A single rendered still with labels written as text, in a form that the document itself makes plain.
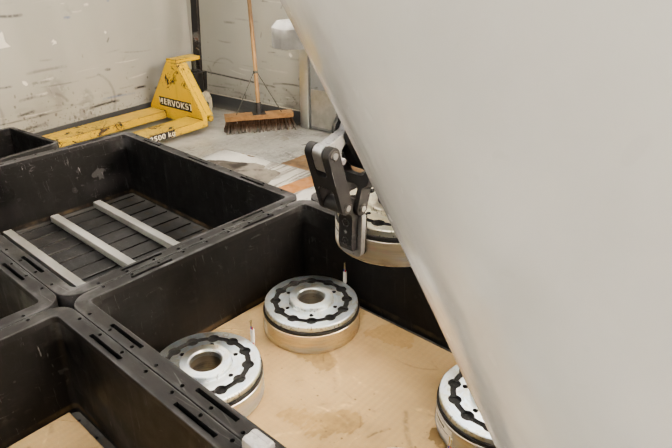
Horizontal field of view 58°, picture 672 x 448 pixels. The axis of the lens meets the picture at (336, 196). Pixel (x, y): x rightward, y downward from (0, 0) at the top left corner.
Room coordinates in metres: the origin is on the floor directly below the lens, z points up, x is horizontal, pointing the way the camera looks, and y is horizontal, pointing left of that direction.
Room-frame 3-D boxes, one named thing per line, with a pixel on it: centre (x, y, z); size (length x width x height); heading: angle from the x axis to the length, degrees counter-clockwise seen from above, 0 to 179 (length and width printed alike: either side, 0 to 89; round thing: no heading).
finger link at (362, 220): (0.43, -0.01, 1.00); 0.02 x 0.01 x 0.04; 48
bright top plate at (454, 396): (0.40, -0.14, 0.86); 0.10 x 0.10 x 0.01
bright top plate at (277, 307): (0.55, 0.03, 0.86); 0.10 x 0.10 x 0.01
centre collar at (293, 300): (0.55, 0.03, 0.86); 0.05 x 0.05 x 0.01
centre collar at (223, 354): (0.44, 0.12, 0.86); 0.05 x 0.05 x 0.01
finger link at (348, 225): (0.42, -0.01, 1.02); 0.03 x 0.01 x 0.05; 138
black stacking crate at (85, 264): (0.69, 0.29, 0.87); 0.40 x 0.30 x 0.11; 49
